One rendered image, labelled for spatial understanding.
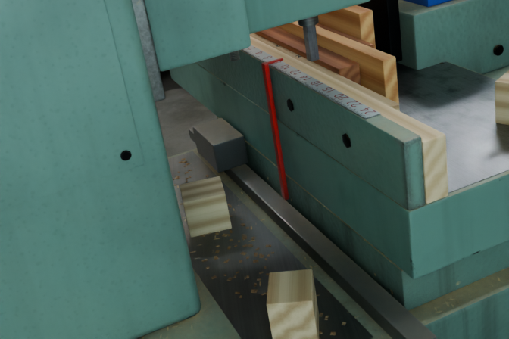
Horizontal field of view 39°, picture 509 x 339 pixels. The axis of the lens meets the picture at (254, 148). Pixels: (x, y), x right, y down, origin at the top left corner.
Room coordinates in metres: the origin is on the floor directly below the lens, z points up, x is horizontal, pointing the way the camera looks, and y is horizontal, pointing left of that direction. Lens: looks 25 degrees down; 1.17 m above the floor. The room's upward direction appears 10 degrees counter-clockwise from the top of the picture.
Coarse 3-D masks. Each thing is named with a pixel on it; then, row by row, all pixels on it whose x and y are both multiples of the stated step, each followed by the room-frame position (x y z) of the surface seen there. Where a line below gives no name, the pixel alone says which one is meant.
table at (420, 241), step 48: (240, 96) 0.73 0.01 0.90; (432, 96) 0.63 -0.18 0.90; (480, 96) 0.61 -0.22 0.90; (288, 144) 0.62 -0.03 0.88; (480, 144) 0.52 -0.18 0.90; (336, 192) 0.54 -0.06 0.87; (480, 192) 0.46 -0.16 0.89; (384, 240) 0.47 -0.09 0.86; (432, 240) 0.44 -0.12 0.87; (480, 240) 0.46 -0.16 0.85
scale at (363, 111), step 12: (252, 48) 0.70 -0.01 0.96; (264, 60) 0.66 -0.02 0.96; (288, 72) 0.61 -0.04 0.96; (300, 72) 0.61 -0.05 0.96; (312, 84) 0.57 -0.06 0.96; (324, 84) 0.57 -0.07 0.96; (324, 96) 0.54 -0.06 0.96; (336, 96) 0.53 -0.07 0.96; (348, 96) 0.53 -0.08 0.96; (348, 108) 0.51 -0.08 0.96; (360, 108) 0.50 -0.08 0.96
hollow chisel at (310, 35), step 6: (306, 30) 0.65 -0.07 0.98; (312, 30) 0.65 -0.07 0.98; (306, 36) 0.65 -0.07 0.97; (312, 36) 0.65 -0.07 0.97; (306, 42) 0.65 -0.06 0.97; (312, 42) 0.65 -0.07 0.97; (306, 48) 0.65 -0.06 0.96; (312, 48) 0.65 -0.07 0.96; (306, 54) 0.66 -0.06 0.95; (312, 54) 0.65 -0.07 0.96; (318, 54) 0.65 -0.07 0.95; (312, 60) 0.65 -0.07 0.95
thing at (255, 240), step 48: (240, 192) 0.69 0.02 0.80; (192, 240) 0.61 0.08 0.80; (240, 240) 0.60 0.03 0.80; (288, 240) 0.58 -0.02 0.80; (240, 288) 0.52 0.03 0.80; (336, 288) 0.50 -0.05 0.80; (480, 288) 0.46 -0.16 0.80; (144, 336) 0.48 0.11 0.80; (192, 336) 0.47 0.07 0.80; (240, 336) 0.46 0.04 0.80; (336, 336) 0.44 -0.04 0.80; (384, 336) 0.43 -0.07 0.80; (480, 336) 0.45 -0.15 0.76
